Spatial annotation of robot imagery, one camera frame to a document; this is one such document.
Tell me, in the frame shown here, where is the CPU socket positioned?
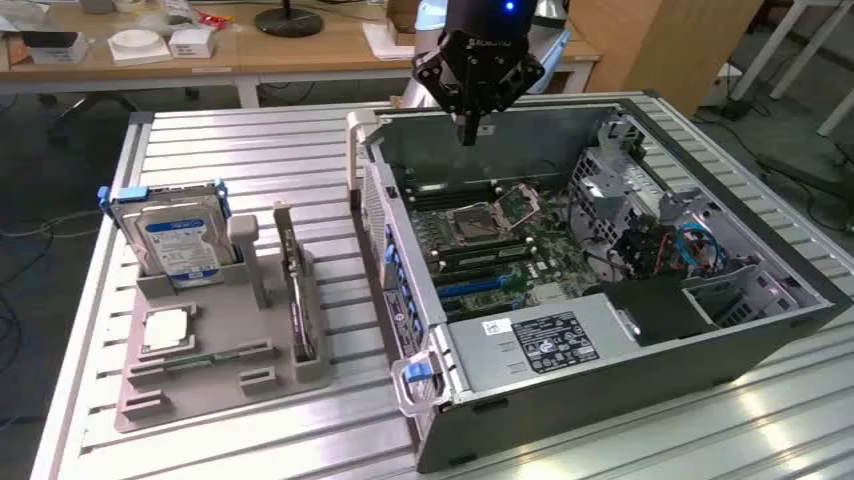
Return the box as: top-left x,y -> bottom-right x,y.
450,204 -> 508,241

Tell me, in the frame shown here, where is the black plastic shroud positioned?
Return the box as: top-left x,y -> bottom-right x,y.
606,277 -> 715,347

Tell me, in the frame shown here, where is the black expansion slot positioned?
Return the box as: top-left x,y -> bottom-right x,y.
434,267 -> 502,282

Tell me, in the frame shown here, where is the white table frame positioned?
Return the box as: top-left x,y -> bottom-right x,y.
730,0 -> 854,137

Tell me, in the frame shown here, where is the green RAM stick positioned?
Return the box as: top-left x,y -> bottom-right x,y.
159,347 -> 259,371

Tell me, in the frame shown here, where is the gray power supply unit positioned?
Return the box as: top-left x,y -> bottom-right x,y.
443,292 -> 646,394

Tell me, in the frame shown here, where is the gray printed parts rack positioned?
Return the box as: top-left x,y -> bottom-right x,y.
109,214 -> 335,434

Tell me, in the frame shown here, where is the gray floor cable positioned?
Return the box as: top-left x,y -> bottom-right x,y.
0,209 -> 101,239

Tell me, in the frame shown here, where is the black round lamp base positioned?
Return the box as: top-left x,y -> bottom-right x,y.
252,0 -> 327,37

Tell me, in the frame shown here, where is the blue wire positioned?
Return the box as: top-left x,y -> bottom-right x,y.
674,224 -> 730,276

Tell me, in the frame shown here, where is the small white box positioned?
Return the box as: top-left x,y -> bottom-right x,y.
166,27 -> 219,60

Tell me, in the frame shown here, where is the metal socket cover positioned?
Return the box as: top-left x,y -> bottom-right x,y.
492,182 -> 546,226

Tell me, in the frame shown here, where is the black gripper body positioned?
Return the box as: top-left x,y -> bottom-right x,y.
438,0 -> 536,102

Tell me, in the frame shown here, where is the white box with dark lid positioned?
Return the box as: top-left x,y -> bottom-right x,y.
17,29 -> 89,65

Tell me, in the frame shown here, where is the silver CPU chip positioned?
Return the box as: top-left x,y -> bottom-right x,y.
141,308 -> 192,351

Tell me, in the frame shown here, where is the thin floor cable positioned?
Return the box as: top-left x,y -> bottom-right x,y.
0,289 -> 21,431

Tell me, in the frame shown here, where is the open black PC case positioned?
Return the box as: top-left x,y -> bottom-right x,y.
344,97 -> 854,474

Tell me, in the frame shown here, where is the wooden desk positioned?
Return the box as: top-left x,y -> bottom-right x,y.
0,0 -> 602,96

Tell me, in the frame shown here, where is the gray metal disk bay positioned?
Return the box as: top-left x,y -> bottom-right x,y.
679,262 -> 802,331

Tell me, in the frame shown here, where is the white floor device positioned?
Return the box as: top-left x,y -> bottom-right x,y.
707,63 -> 747,109

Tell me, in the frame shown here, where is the wooden panel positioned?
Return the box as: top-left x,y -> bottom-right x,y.
566,0 -> 766,119

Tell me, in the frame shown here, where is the white paper stack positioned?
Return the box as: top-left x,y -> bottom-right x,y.
362,19 -> 419,62

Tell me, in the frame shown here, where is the hard disk with blue label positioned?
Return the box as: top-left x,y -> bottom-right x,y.
109,187 -> 226,289

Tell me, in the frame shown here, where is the brown cardboard box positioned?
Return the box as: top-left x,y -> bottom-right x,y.
386,0 -> 428,46

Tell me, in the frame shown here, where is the graphics card with metal bracket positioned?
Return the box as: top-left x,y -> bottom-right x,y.
271,199 -> 328,364

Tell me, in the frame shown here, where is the green motherboard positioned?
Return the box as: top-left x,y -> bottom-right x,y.
399,169 -> 602,324

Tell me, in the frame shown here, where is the metal drive cage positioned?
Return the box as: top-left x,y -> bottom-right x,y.
571,144 -> 673,241

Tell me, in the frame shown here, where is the black power supply label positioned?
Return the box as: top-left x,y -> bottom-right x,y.
511,309 -> 602,375

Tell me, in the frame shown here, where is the blue expansion slot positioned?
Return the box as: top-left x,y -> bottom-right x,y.
436,279 -> 510,297

